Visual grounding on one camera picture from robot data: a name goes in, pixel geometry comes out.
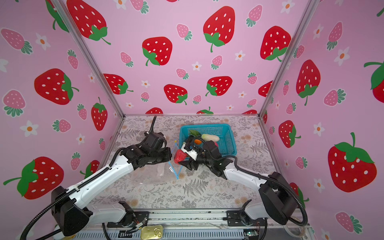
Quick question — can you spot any teal plastic basket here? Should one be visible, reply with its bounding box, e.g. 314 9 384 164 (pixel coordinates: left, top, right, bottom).
179 124 237 156

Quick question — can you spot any clear zip top bag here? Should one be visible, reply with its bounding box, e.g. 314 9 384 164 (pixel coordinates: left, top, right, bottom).
128 139 187 199

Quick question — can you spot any red toy pepper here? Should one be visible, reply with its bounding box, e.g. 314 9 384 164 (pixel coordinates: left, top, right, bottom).
174 149 188 164

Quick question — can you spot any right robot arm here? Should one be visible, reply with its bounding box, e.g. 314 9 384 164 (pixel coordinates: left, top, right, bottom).
174 154 308 227

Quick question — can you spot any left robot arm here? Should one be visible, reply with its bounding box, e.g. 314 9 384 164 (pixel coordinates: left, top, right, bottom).
20 145 172 240

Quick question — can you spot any orange toy fruit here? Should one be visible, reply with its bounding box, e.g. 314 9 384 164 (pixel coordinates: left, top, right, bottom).
194 139 203 145

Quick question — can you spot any green leafy vegetable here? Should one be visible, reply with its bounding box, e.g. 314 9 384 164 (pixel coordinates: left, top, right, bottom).
189 130 201 137

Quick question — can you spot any gold tin can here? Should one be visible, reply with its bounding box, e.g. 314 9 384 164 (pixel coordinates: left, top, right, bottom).
141 225 164 240

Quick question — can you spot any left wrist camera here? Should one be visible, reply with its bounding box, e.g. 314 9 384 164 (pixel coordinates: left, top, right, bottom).
145 133 167 150

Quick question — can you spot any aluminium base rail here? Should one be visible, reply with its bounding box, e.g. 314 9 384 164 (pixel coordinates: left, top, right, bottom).
68 206 316 240

